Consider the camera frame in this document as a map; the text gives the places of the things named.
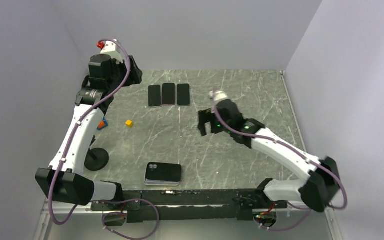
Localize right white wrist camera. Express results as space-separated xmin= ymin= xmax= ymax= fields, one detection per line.
xmin=208 ymin=90 xmax=228 ymax=102

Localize small yellow cube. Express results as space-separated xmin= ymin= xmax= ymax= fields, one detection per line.
xmin=125 ymin=120 xmax=134 ymax=128

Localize orange blue toy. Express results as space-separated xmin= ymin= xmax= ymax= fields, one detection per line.
xmin=97 ymin=117 xmax=108 ymax=131

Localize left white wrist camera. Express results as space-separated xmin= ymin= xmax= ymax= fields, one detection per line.
xmin=96 ymin=41 xmax=123 ymax=62

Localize black phone case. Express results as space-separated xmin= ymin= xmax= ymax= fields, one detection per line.
xmin=145 ymin=162 xmax=183 ymax=182

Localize black phone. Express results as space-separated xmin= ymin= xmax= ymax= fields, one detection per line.
xmin=147 ymin=85 xmax=162 ymax=108
xmin=161 ymin=82 xmax=176 ymax=106

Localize black round stand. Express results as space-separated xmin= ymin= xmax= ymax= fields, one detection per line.
xmin=84 ymin=136 xmax=110 ymax=172

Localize white phone case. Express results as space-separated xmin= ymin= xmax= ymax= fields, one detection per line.
xmin=144 ymin=181 xmax=180 ymax=187

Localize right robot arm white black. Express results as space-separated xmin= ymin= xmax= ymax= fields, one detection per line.
xmin=197 ymin=99 xmax=348 ymax=213

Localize black base frame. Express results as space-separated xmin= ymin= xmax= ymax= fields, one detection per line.
xmin=90 ymin=189 xmax=287 ymax=223

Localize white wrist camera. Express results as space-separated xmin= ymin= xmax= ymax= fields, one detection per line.
xmin=208 ymin=90 xmax=228 ymax=102
xmin=96 ymin=41 xmax=123 ymax=62

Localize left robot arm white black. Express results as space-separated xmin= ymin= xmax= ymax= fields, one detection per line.
xmin=35 ymin=54 xmax=143 ymax=210

